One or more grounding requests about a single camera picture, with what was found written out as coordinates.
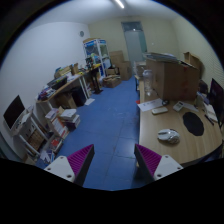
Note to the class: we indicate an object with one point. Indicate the ceiling light tube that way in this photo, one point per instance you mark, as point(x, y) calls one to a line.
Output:
point(119, 3)

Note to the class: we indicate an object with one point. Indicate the stacked cardboard boxes by door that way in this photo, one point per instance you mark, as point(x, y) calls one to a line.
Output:
point(117, 59)

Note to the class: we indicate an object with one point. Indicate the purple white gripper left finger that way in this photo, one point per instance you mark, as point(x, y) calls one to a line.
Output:
point(73, 168)

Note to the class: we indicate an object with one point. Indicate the black monitor right edge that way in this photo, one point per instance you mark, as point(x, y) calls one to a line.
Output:
point(216, 98)

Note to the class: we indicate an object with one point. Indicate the white grey computer mouse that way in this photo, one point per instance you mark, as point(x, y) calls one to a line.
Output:
point(169, 135)

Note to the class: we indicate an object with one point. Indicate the wooden desk on left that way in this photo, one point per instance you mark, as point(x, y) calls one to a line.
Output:
point(46, 103)

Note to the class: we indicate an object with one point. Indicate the round black mouse pad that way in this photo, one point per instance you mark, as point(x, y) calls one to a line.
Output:
point(193, 124)

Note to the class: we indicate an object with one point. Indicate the grey door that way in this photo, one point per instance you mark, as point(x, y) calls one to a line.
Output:
point(136, 45)

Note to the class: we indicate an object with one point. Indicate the blue white claw machine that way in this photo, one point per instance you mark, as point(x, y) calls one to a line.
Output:
point(97, 49)

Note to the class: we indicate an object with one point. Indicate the white paper sheet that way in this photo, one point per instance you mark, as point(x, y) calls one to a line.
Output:
point(149, 105)

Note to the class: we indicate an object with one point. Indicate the stack of books on floor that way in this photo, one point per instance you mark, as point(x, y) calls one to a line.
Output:
point(61, 121)

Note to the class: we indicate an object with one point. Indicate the round wall clock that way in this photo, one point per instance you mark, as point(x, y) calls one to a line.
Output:
point(81, 33)

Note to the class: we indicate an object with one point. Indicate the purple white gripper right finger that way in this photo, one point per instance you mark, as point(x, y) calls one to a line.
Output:
point(154, 166)

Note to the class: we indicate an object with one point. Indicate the open cardboard box on floor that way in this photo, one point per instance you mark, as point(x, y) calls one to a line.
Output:
point(111, 81)

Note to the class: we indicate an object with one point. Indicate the black monitor on left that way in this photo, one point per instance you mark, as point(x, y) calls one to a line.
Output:
point(14, 110)

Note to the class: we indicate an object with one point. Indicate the white calculator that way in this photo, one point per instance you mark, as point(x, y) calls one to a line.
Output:
point(178, 106)

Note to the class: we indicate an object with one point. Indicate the large cardboard box on desk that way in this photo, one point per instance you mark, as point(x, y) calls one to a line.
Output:
point(174, 81)

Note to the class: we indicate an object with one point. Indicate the white shelf rack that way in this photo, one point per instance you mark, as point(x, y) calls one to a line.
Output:
point(32, 135)

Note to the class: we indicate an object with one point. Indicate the clear plastic water bottle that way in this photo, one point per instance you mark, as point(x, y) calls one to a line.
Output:
point(148, 81)

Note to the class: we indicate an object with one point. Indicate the white remote control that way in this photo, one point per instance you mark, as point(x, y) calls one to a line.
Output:
point(160, 110)

